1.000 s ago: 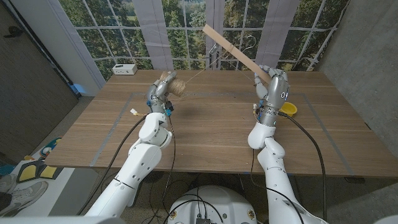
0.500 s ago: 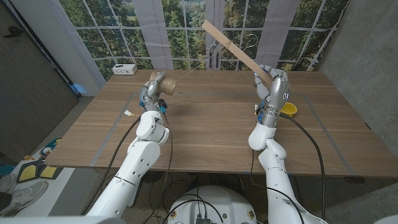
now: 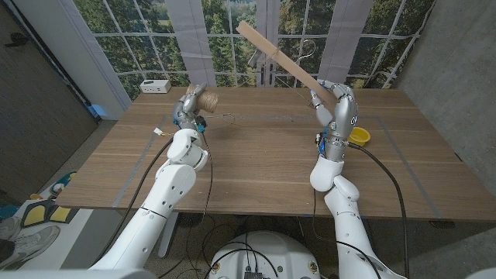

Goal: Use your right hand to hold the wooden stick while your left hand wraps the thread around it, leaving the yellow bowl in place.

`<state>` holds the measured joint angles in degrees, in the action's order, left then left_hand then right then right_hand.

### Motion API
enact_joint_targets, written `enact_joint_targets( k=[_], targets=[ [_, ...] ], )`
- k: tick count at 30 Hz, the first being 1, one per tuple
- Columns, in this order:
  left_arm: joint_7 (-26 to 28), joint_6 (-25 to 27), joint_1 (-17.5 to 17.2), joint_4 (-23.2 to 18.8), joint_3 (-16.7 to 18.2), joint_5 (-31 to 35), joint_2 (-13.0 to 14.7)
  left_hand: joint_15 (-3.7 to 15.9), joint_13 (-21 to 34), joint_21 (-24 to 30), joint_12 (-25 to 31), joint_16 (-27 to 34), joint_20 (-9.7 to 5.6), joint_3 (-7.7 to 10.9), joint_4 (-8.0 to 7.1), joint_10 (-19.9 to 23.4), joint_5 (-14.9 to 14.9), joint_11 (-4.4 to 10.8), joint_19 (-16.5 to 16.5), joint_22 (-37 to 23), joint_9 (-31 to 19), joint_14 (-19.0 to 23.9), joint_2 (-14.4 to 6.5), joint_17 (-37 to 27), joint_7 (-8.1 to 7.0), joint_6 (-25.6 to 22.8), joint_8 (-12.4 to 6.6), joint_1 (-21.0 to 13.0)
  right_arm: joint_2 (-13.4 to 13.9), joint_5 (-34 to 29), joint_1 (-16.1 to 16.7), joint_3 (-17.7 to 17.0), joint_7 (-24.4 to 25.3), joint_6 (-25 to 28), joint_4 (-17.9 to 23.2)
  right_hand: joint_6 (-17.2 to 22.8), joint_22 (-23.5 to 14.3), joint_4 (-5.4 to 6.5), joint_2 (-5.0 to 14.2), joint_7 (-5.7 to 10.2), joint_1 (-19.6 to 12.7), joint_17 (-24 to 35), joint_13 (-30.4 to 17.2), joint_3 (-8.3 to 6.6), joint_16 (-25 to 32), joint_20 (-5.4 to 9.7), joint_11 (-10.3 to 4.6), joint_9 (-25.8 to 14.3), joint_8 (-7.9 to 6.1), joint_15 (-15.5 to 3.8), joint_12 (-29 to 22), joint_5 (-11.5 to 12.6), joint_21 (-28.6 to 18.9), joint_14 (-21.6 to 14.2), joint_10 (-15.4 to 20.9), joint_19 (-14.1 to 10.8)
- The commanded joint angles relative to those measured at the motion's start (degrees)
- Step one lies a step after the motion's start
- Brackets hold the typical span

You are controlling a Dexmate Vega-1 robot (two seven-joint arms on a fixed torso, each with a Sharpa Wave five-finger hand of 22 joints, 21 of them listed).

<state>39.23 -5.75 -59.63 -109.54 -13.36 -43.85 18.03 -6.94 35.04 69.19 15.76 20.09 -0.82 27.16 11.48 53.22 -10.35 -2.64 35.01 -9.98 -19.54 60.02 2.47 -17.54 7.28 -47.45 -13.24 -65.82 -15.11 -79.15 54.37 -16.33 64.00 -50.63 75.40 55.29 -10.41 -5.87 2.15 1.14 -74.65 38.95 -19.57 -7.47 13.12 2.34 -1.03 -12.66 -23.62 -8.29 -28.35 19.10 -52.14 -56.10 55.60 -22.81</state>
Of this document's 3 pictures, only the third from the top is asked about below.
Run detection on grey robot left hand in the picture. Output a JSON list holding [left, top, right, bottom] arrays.
[[172, 83, 208, 133]]

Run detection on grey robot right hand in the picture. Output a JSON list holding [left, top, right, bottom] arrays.
[[309, 79, 359, 143]]

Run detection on beige twine spool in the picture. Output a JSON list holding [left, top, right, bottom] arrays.
[[185, 84, 220, 114]]

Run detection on wooden hanger with metal clips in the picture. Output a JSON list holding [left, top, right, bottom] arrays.
[[236, 20, 338, 113]]

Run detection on yellow bowl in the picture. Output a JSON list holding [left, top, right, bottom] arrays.
[[347, 126, 371, 147]]

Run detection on forest window printed backdrop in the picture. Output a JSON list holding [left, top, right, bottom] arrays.
[[71, 0, 437, 102]]

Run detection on small blue object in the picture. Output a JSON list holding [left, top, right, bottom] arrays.
[[89, 103, 108, 118]]

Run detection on black round grille object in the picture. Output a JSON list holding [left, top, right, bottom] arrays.
[[177, 212, 205, 229]]

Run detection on white metal table leg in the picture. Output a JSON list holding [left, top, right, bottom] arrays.
[[164, 212, 180, 260]]

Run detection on colourful slipper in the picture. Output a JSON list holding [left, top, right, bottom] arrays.
[[49, 170, 78, 198]]

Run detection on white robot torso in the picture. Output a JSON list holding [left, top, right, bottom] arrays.
[[208, 230, 322, 279]]

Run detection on yellow and black pad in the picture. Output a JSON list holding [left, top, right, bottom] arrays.
[[48, 205, 78, 225], [21, 199, 51, 229]]

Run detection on grey sneaker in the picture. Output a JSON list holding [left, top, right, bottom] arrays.
[[0, 224, 61, 268]]

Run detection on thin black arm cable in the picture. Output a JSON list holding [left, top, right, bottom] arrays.
[[158, 133, 214, 278], [312, 188, 384, 279]]

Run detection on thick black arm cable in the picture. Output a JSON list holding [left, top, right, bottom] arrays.
[[346, 142, 411, 279], [95, 137, 175, 264]]

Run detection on black torso cable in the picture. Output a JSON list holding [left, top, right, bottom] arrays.
[[205, 242, 280, 279]]

